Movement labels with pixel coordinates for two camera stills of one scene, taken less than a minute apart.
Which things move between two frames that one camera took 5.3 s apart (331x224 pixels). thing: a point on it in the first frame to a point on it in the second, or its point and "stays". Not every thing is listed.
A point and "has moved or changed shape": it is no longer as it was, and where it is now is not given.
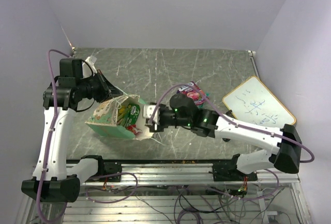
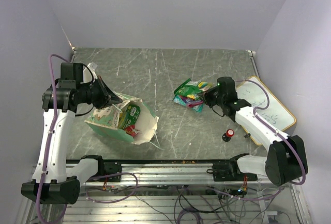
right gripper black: (156, 127) to (207, 96)
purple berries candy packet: (191, 91) has moved or changed shape
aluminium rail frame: (209, 192) stays
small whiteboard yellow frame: (253, 102) stays
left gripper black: (106, 91) to (106, 97)
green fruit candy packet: (128, 114) to (190, 87)
